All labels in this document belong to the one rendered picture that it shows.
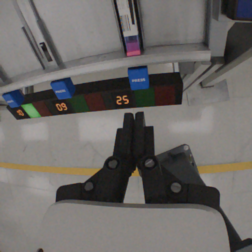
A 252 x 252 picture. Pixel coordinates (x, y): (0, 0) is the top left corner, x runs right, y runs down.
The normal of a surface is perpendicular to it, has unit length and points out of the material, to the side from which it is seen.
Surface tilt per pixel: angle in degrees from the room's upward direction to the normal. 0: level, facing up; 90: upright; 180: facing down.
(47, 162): 0
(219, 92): 0
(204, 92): 0
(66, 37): 45
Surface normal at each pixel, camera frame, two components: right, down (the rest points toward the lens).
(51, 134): -0.19, 0.07
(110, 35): -0.08, 0.75
